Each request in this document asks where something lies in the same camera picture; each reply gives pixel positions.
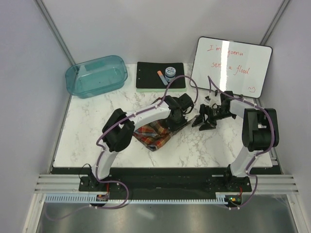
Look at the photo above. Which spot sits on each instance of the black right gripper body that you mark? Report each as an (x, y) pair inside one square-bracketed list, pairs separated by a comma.
[(214, 114)]

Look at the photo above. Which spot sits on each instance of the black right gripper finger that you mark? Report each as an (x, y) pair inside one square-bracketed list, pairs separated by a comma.
[(207, 126), (199, 120)]

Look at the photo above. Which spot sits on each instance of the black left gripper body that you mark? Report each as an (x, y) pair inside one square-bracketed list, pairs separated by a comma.
[(176, 124)]

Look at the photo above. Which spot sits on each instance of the plaid long sleeve shirt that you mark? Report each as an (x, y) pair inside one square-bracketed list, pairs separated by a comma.
[(154, 135)]

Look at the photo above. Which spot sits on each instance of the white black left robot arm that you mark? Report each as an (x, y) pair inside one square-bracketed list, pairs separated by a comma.
[(118, 131)]

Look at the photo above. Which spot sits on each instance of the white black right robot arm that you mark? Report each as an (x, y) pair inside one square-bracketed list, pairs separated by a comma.
[(259, 130)]

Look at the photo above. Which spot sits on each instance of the green mat under clipboard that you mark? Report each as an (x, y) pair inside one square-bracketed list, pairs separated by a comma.
[(142, 90)]

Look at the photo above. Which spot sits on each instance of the small blue white jar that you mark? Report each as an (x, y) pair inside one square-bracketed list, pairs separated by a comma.
[(170, 73)]

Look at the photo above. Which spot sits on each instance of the blue orange marker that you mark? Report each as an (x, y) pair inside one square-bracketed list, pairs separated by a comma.
[(163, 79)]

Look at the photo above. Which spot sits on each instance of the black clipboard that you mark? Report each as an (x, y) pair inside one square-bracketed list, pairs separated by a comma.
[(147, 77)]

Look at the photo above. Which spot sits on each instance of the white dry-erase board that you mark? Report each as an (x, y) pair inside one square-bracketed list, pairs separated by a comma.
[(231, 66)]

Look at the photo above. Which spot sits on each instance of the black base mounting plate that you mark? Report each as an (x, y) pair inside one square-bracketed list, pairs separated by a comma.
[(164, 171)]

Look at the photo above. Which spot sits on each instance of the teal plastic bin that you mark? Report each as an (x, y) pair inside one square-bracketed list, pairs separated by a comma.
[(96, 77)]

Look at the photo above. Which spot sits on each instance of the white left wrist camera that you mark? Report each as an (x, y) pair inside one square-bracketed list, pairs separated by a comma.
[(193, 114)]

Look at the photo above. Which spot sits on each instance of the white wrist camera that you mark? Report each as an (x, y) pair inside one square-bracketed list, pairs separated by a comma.
[(210, 100), (193, 114)]

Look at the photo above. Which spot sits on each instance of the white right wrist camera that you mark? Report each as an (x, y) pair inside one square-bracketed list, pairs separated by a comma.
[(210, 100)]

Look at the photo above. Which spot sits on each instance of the aluminium frame rail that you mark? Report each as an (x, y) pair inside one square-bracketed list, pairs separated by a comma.
[(215, 184)]

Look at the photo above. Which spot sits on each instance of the white slotted cable duct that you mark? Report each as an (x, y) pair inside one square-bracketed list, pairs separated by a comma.
[(103, 199)]

